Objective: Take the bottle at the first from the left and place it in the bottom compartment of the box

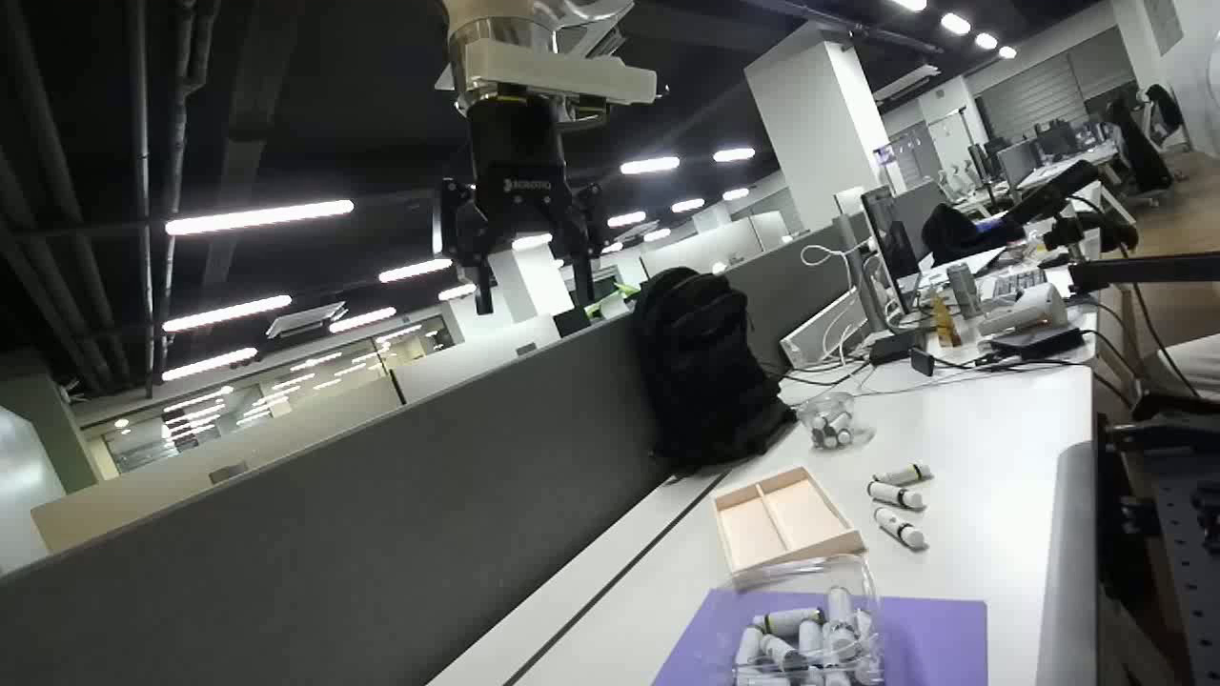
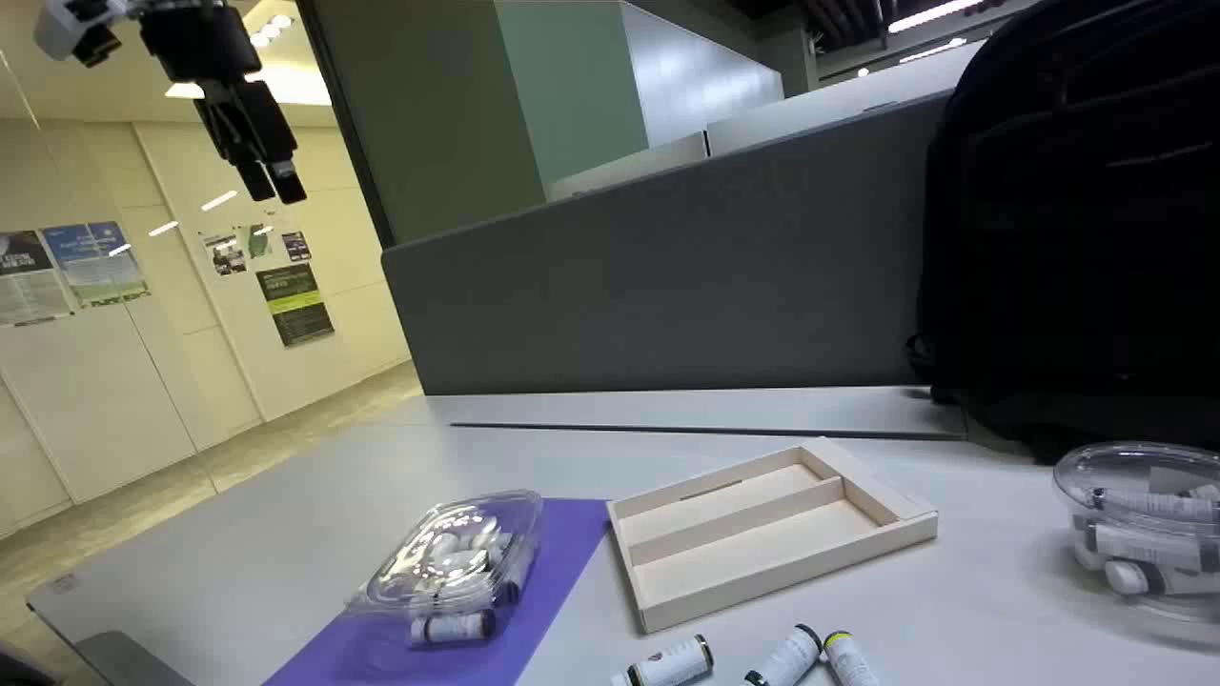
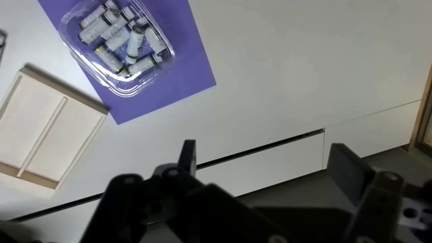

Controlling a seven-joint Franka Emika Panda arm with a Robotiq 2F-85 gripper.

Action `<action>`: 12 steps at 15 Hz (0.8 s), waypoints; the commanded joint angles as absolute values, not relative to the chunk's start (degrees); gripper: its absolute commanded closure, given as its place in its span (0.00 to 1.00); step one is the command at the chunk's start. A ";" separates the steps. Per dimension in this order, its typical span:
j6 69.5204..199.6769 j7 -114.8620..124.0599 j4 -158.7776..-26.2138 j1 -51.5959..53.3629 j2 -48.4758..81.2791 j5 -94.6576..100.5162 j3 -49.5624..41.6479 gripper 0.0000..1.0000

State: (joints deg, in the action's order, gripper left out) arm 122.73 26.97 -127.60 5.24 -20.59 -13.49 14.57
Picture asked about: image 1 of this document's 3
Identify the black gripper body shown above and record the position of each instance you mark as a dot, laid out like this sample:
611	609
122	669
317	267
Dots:
516	167

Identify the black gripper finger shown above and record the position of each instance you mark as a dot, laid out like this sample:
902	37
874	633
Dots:
483	274
580	262

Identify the wooden two-compartment tray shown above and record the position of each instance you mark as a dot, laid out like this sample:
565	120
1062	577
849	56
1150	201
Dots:
781	521

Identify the yellow bottle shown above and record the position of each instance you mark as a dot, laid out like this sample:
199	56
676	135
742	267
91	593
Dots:
944	317

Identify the small white bottle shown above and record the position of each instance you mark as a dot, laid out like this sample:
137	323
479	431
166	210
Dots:
906	479
840	609
785	619
902	526
896	496
777	653
864	632

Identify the long ceiling light tube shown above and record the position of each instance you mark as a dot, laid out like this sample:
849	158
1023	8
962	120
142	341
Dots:
648	167
259	214
225	313
734	156
212	364
415	267

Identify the black backpack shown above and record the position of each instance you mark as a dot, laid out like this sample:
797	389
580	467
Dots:
704	366

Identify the grey desk partition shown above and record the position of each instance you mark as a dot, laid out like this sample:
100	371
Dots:
384	548

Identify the black computer monitor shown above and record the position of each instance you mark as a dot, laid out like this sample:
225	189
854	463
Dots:
882	241

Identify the small clear glass object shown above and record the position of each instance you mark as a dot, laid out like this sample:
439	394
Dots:
835	426

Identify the grey device on desk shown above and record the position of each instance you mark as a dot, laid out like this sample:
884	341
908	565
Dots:
1023	308

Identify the purple mat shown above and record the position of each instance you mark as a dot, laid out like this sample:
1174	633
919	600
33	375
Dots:
934	643

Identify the black horizontal pole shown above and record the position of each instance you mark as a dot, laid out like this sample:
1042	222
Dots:
1146	267

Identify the black office chair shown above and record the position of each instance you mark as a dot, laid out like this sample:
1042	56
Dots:
1142	126

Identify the black perforated board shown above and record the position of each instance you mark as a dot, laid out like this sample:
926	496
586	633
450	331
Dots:
1185	548

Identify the black camera on stand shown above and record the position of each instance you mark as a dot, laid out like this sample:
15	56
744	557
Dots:
1079	210

